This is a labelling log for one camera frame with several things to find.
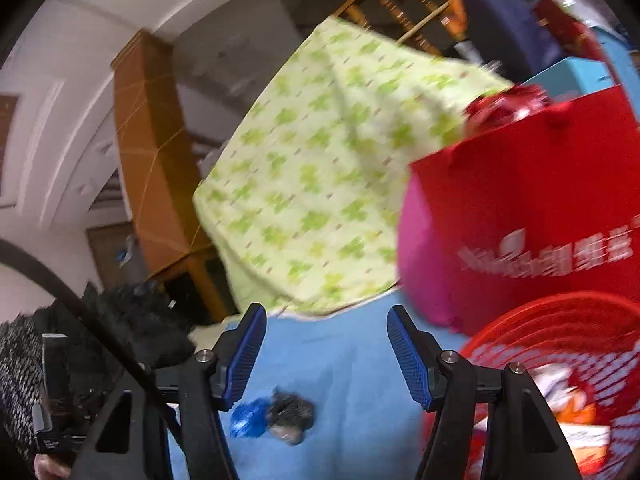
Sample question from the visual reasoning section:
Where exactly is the blue plastic bag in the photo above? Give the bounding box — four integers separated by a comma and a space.
230, 396, 273, 440

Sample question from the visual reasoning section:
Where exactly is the red fabric bag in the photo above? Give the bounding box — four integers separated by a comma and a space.
530, 0, 606, 61

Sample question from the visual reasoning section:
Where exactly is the blue blanket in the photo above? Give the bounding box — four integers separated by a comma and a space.
167, 305, 471, 480

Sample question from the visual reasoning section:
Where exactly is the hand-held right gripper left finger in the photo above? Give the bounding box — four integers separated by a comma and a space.
72, 302, 268, 480

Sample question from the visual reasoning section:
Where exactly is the black white floral cloth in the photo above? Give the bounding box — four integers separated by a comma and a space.
0, 312, 46, 466

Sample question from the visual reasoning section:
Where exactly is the red shopping bag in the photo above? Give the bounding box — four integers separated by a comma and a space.
407, 82, 640, 336

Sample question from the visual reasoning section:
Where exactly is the light blue box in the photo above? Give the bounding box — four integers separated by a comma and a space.
520, 27, 640, 98

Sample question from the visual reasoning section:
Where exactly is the green floral quilt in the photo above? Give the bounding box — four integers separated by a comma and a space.
192, 15, 516, 323

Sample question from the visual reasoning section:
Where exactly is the red mesh basket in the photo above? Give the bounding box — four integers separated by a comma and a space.
422, 292, 640, 480

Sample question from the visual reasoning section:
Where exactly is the crumpled shiny red plastic bag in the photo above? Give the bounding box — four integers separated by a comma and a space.
462, 84, 553, 138

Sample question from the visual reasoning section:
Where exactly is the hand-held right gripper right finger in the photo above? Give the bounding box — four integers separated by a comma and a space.
386, 304, 576, 480

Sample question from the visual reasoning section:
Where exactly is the black cable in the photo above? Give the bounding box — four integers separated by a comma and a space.
0, 239, 183, 441

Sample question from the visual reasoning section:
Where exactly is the orange wooden pillar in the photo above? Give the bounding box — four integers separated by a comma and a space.
112, 30, 241, 321

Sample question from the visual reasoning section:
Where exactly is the black plastic bag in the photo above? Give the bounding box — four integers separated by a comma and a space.
267, 391, 316, 446

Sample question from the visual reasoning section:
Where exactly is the black clothing pile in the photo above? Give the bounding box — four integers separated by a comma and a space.
32, 280, 196, 411

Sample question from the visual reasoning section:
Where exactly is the navy bag with orange straps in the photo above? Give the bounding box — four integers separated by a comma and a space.
447, 0, 566, 83

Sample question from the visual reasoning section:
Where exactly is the orange white medicine box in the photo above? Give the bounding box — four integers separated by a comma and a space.
557, 422, 613, 463

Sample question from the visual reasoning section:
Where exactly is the pink pillow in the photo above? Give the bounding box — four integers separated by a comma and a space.
397, 175, 471, 333

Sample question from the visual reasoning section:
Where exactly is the white tissue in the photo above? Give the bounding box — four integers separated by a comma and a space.
532, 365, 576, 406

